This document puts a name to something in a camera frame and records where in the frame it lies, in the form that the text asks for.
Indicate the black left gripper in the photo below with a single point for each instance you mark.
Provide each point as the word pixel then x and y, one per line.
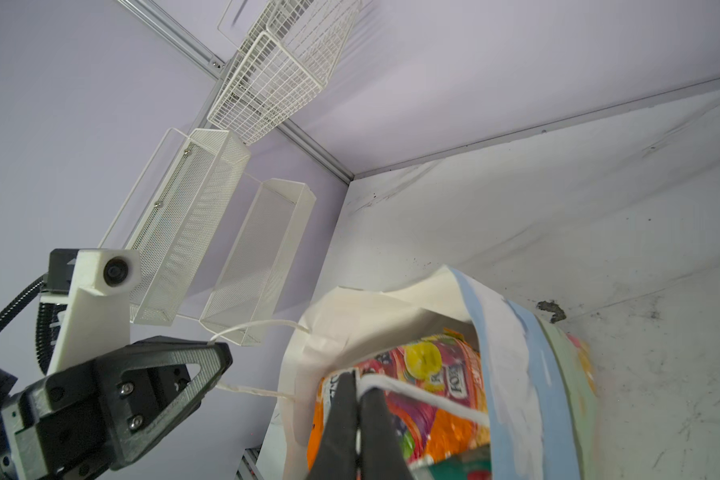
pixel 108 413

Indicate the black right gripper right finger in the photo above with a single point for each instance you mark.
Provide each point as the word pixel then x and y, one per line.
pixel 380 453

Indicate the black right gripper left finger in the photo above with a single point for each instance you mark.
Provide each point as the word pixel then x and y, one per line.
pixel 337 455

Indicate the orange Fox's candy bag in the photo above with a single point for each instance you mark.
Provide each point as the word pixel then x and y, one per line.
pixel 444 365

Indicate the floral paper gift bag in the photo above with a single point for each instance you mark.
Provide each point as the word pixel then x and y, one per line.
pixel 541 397

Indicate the teal Fox's candy bag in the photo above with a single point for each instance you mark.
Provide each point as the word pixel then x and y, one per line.
pixel 470 465

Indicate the white mesh two-tier shelf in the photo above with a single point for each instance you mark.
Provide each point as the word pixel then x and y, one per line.
pixel 194 210

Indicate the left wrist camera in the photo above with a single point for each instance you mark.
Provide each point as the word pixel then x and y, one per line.
pixel 94 286

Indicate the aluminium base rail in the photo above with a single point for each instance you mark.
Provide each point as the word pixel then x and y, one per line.
pixel 247 468

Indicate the white wire basket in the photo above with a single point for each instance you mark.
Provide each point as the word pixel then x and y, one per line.
pixel 286 59

